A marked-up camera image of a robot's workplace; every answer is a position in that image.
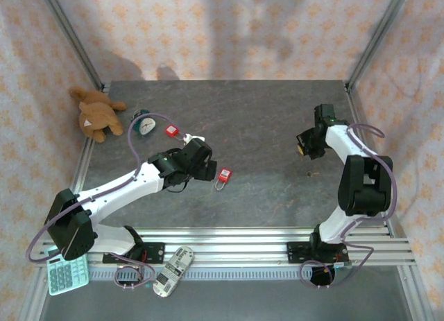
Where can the patterned fabric backdrop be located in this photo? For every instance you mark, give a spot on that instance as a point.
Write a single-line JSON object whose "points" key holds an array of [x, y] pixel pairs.
{"points": [[222, 30]]}

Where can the teal alarm clock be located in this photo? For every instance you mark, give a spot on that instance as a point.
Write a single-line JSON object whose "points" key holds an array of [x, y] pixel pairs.
{"points": [[145, 126]]}

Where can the mint green calculator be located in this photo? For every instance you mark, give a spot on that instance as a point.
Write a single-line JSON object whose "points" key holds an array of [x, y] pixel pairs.
{"points": [[66, 276]]}

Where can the small green circuit board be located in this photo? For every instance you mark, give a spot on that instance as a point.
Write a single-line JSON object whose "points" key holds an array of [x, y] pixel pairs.
{"points": [[341, 264]]}

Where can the red padlock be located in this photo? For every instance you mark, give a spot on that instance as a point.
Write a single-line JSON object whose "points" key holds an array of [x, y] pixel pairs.
{"points": [[170, 130], [225, 175]]}

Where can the aluminium frame leg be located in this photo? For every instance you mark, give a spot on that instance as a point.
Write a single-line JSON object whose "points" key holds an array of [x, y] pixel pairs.
{"points": [[421, 309], [36, 290]]}

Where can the aluminium rail frame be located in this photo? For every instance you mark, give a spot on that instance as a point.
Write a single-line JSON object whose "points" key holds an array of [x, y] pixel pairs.
{"points": [[243, 246]]}

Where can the aluminium table side rail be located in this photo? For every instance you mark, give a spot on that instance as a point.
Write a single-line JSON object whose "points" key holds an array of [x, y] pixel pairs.
{"points": [[85, 154], [353, 104]]}

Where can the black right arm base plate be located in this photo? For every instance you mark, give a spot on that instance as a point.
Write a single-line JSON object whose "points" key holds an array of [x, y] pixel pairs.
{"points": [[295, 253]]}

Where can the brown teddy bear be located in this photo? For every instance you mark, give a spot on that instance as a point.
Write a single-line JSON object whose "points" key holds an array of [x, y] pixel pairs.
{"points": [[98, 116]]}

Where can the aluminium frame post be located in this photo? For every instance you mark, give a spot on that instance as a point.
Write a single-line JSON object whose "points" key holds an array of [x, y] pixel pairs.
{"points": [[69, 36], [378, 33]]}

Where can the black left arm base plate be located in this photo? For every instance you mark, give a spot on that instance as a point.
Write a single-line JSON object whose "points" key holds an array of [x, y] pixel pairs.
{"points": [[157, 253]]}

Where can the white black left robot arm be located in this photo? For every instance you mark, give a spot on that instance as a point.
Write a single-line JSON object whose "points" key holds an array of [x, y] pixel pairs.
{"points": [[118, 196]]}

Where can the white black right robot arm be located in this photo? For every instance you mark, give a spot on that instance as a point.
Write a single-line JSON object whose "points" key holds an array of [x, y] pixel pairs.
{"points": [[364, 186]]}

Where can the white remote control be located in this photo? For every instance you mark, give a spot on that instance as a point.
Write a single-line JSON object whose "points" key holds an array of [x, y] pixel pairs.
{"points": [[173, 270]]}

